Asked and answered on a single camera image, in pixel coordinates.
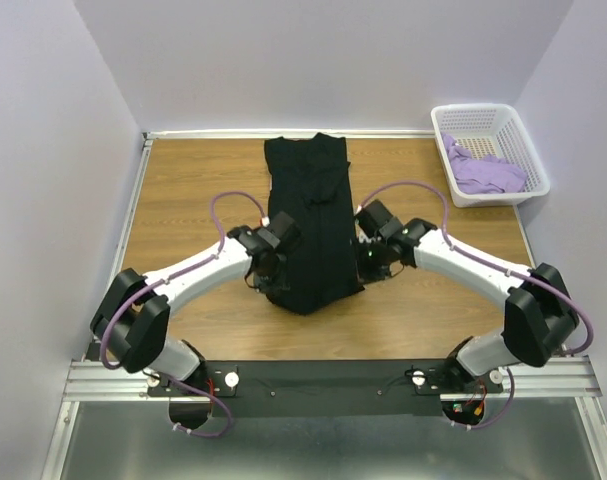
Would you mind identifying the black t shirt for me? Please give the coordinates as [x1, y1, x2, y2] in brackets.
[264, 133, 363, 315]

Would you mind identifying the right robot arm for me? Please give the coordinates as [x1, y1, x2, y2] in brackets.
[355, 200, 579, 392]

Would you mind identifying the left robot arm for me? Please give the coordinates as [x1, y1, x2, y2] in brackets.
[90, 212, 302, 395]

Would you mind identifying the purple t shirt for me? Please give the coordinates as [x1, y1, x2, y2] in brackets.
[441, 133, 528, 195]

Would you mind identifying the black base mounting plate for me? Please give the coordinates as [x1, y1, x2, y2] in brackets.
[147, 359, 503, 428]

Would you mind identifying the white plastic laundry basket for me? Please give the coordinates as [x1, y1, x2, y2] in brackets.
[431, 103, 550, 208]

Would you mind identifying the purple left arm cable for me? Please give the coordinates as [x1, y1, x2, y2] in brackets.
[99, 191, 272, 437]

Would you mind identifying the aluminium table frame rail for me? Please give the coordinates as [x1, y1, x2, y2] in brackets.
[41, 135, 607, 479]

